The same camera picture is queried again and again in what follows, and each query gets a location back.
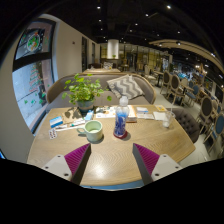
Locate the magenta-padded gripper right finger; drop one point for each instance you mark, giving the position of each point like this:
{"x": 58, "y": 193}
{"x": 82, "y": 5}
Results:
{"x": 146, "y": 159}

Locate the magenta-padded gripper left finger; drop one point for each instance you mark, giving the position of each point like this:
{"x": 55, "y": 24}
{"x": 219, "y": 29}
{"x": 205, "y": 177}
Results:
{"x": 77, "y": 159}

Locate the clear blue-label drink bottle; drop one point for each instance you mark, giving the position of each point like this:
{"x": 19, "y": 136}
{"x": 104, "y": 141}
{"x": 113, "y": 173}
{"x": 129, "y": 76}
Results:
{"x": 120, "y": 121}

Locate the pale green mug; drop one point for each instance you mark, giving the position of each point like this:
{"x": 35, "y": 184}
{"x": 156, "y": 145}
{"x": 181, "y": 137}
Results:
{"x": 93, "y": 131}

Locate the white tube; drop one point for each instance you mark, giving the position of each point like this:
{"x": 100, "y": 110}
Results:
{"x": 68, "y": 125}

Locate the blister pack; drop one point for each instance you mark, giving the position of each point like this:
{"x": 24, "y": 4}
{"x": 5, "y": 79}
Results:
{"x": 52, "y": 134}

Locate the white leaflet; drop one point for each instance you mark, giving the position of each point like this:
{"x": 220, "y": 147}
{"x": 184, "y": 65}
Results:
{"x": 145, "y": 116}

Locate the blue and white packet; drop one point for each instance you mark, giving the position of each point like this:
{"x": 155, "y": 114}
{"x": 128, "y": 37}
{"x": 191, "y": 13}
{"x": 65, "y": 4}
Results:
{"x": 56, "y": 121}

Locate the clear plastic cup with straw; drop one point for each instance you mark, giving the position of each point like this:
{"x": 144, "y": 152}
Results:
{"x": 167, "y": 120}

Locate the white napkin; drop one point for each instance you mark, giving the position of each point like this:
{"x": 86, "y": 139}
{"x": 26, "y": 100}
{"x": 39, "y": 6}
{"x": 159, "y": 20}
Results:
{"x": 159, "y": 116}

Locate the light blue carton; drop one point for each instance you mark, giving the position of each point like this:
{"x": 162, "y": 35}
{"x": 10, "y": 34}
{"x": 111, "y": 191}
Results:
{"x": 89, "y": 115}

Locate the white and orange box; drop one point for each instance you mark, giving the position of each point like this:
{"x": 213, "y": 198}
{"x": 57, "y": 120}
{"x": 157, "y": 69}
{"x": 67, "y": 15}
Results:
{"x": 132, "y": 113}

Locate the small blue-white box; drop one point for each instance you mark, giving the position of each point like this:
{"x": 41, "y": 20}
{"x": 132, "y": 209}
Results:
{"x": 142, "y": 110}

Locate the white printed brochure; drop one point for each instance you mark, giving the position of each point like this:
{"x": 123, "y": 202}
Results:
{"x": 105, "y": 114}

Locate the yellow card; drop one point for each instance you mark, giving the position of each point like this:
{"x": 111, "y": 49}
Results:
{"x": 160, "y": 108}

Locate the dark grey tufted chair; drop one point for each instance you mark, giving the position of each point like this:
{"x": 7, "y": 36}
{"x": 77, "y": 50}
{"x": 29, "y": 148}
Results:
{"x": 186, "y": 123}

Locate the green potted plant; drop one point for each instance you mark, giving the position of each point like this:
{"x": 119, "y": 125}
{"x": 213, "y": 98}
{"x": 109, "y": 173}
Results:
{"x": 83, "y": 90}

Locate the grey curved sofa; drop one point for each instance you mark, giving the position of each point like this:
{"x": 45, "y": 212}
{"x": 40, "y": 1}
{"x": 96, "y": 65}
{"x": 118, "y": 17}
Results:
{"x": 58, "y": 91}

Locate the grey chevron pillow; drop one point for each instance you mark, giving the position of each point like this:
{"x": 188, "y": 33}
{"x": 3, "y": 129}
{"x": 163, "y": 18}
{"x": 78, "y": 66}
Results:
{"x": 126, "y": 87}

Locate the group of dining chairs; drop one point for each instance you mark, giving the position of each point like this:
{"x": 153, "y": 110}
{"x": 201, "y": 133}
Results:
{"x": 175, "y": 83}

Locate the decorated window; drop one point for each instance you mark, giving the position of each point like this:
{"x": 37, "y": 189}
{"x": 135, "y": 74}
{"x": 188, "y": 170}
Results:
{"x": 31, "y": 83}

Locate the wooden table behind sofa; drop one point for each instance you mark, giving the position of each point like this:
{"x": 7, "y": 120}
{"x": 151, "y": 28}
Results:
{"x": 100, "y": 70}

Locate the group of ceiling lights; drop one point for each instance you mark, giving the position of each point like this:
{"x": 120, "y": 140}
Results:
{"x": 168, "y": 6}

